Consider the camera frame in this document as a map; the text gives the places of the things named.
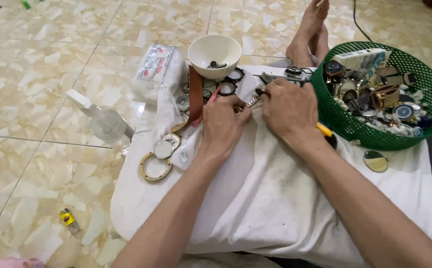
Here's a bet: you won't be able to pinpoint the clear spray bottle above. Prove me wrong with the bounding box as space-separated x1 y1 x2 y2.
65 89 136 155

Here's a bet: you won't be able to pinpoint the brown leather watch strap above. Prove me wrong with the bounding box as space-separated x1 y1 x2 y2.
171 65 205 133

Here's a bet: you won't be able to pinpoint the person's feet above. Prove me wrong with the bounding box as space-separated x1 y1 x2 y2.
285 0 330 68

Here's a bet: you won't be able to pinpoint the round silver watch back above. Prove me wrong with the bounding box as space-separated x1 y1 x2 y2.
153 140 175 160

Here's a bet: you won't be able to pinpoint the person's right hand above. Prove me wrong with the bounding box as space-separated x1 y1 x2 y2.
261 77 329 150

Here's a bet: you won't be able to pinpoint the green plastic basket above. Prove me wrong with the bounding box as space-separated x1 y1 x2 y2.
309 41 432 151

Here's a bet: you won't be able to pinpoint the white cloth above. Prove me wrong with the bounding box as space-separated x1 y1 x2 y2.
110 65 432 268

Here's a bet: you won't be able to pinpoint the gold watch with metal bracelet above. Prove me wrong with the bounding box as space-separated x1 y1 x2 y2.
233 94 264 114

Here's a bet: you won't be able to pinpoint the clear plastic bag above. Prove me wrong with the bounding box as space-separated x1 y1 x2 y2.
130 43 185 106

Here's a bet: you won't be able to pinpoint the white bowl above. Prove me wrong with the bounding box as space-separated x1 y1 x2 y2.
188 34 242 80

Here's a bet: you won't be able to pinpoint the person's left hand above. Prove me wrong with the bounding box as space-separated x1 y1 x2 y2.
200 95 254 154

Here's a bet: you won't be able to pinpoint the silver watch case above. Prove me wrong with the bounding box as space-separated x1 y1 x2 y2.
175 95 191 112

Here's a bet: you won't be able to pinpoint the gold round watch case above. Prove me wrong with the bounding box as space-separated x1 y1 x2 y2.
162 133 182 150

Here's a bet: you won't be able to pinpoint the pink watch strap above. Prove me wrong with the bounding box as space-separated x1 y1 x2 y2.
192 85 222 128

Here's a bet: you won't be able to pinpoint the heap of watches and parts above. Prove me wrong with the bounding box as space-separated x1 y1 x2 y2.
323 60 432 137

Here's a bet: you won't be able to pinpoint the white box with blue print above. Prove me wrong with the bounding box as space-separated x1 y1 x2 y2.
331 48 392 71

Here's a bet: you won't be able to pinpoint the green plastic object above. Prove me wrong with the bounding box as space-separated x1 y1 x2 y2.
20 0 46 10

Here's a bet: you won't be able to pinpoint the yellow lighter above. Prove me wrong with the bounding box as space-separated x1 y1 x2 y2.
59 208 81 235

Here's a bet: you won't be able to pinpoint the pink object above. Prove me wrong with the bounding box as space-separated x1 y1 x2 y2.
0 256 47 268

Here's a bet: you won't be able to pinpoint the silver watch case holder tool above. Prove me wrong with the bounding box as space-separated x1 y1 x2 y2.
252 66 316 88

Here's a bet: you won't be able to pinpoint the small clear packet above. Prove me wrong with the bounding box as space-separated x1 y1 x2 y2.
180 128 203 171

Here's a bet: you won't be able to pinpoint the yellow handled tool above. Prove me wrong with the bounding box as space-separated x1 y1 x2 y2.
315 121 338 150

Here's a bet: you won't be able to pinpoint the black watch ring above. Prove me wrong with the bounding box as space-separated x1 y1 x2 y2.
225 67 246 84
217 81 238 97

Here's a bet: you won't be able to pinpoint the gold watch bezel ring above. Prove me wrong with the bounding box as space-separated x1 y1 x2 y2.
139 150 173 182

